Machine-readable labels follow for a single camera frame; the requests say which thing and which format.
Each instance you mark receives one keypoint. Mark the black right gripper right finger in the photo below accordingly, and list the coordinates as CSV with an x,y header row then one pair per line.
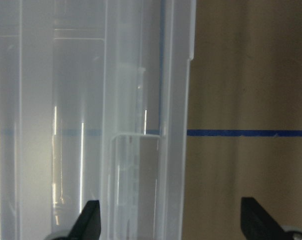
x,y
257,224

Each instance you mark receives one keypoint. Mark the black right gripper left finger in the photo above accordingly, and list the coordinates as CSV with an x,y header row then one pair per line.
x,y
88,220

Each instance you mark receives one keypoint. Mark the clear plastic box lid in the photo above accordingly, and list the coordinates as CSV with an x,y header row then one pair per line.
x,y
93,106

